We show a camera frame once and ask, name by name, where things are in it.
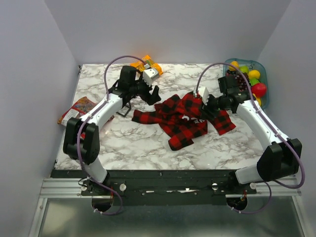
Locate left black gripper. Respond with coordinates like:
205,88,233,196
130,72,161,106

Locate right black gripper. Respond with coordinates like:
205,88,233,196
198,92,227,121

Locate red black plaid shirt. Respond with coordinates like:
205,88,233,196
132,92,236,151

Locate black square frame brooch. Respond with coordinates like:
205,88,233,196
116,102,132,118

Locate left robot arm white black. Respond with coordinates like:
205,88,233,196
63,65,161,195

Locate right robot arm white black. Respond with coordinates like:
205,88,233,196
196,76,302,194

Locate dark purple toy grapes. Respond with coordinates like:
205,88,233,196
226,70,248,91

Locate orange snack bag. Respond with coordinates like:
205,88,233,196
130,55,163,76

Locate orange yellow toy fruit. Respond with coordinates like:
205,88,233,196
229,61,239,71

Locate green toy fruit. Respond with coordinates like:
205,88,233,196
239,65,249,74

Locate red toy apple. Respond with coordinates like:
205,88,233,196
251,83,267,98

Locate yellow toy lemon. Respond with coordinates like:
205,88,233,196
248,70,261,79

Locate teal plastic fruit bin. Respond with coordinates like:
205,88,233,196
223,58,269,110

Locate red snack bag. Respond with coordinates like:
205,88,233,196
57,96,115,129

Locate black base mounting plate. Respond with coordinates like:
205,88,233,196
50,169,288,206

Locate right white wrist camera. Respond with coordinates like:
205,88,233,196
193,86,209,105

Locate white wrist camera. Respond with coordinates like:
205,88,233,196
193,86,209,105
143,68,159,86

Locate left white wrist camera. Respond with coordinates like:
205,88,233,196
143,68,159,86

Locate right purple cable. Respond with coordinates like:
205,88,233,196
194,63,306,214

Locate purple cable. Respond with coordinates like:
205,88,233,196
194,63,306,214
76,55,149,215

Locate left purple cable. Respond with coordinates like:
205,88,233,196
76,55,149,215

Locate aluminium rail frame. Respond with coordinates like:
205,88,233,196
30,178,306,237

